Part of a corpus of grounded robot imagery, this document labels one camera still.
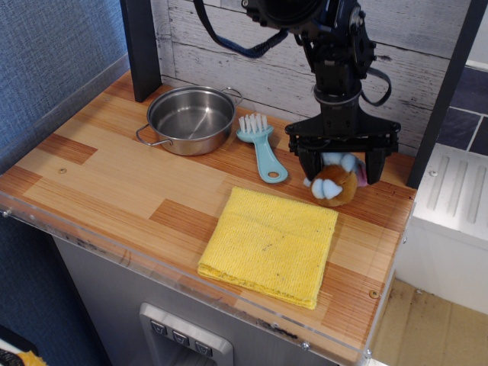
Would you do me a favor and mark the yellow folded cloth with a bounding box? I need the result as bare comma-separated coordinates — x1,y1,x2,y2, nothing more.
197,187,338,310

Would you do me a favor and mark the silver dispenser button panel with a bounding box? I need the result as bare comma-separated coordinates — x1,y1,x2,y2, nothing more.
140,303,234,365

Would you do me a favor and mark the black braided cable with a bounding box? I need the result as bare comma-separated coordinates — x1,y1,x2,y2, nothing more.
192,0,289,60

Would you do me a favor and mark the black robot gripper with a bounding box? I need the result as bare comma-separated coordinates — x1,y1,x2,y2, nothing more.
285,100,401,184

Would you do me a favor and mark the black left vertical post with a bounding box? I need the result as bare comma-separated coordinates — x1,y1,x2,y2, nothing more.
120,0,162,102

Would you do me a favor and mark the white ribbed cabinet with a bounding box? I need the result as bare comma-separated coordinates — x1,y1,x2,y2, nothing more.
395,144,487,313

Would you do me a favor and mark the clear acrylic edge guard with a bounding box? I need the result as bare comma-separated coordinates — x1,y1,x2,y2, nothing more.
1,182,415,365

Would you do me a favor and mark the blue and brown plush mouse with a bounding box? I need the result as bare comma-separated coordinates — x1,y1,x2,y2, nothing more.
303,152,368,207

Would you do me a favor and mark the black vertical post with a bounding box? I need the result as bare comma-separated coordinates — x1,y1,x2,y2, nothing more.
120,0,162,102
406,0,487,189

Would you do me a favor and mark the light blue dish brush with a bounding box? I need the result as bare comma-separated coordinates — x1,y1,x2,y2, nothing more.
236,113,288,184

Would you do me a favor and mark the small stainless steel pot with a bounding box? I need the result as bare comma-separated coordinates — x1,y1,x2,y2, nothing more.
136,86,243,156

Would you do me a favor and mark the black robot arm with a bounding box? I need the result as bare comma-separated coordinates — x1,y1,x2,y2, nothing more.
242,1,401,185

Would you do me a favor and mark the black right vertical post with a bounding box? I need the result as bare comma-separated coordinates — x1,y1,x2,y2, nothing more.
406,0,487,189

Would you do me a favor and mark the yellow object bottom left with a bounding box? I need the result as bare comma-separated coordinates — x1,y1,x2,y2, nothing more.
1,349,47,366

